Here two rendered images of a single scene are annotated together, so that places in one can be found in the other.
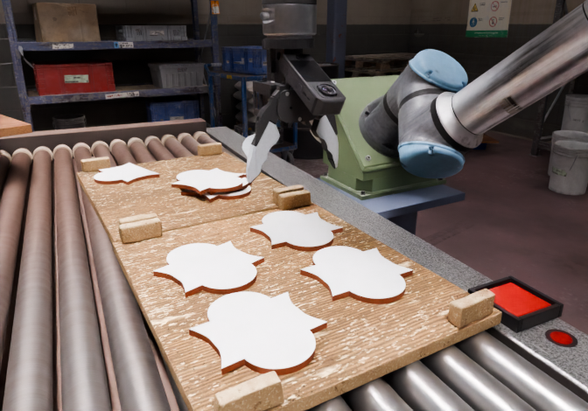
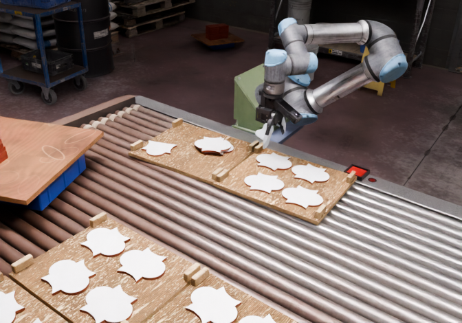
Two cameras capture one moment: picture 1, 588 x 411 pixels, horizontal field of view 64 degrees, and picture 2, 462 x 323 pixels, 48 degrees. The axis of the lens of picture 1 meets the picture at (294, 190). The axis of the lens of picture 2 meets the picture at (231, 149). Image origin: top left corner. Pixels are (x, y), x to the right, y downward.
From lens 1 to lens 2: 142 cm
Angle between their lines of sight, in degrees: 27
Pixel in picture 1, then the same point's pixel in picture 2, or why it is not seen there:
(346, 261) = (304, 170)
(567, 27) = (357, 73)
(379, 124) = not seen: hidden behind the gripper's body
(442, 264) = (327, 163)
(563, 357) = (375, 185)
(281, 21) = (276, 90)
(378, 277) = (319, 174)
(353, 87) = (247, 78)
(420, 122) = (300, 104)
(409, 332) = (339, 187)
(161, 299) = (262, 197)
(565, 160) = not seen: hidden behind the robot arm
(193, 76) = not seen: outside the picture
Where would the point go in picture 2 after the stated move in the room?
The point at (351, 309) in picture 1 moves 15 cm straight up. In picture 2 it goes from (319, 185) to (323, 148)
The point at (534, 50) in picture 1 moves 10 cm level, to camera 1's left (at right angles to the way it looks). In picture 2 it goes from (346, 80) to (326, 83)
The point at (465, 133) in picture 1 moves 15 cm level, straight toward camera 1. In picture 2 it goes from (319, 108) to (329, 123)
